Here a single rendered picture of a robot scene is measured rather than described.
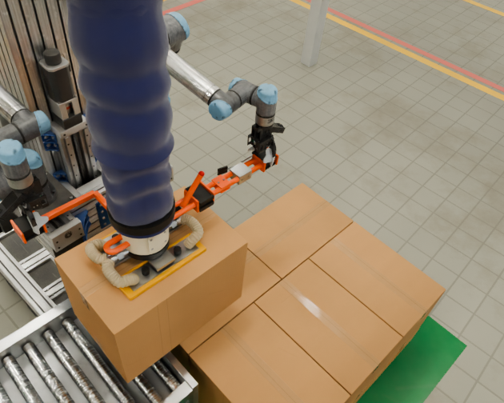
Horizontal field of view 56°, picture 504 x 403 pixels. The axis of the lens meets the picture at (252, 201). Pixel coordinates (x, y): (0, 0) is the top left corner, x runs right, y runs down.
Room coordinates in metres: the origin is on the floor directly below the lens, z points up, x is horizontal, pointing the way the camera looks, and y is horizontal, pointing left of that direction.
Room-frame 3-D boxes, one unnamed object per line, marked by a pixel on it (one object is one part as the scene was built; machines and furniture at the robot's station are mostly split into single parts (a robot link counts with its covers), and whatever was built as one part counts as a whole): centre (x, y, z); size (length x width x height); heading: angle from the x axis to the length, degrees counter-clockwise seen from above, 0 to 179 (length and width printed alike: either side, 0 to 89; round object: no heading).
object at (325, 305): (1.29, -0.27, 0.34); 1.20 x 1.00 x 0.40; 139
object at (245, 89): (1.52, 0.09, 1.50); 0.11 x 0.11 x 0.08; 60
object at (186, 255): (0.99, 0.30, 1.10); 0.34 x 0.10 x 0.05; 138
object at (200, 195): (1.24, 0.20, 1.20); 0.10 x 0.08 x 0.06; 48
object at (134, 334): (1.06, 0.34, 0.87); 0.60 x 0.40 x 0.40; 138
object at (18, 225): (1.00, 0.76, 1.20); 0.09 x 0.08 x 0.05; 48
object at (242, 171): (1.40, 0.06, 1.20); 0.07 x 0.07 x 0.04; 48
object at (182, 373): (0.98, 0.40, 0.58); 0.70 x 0.03 x 0.06; 49
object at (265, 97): (1.49, -0.01, 1.50); 0.09 x 0.08 x 0.11; 60
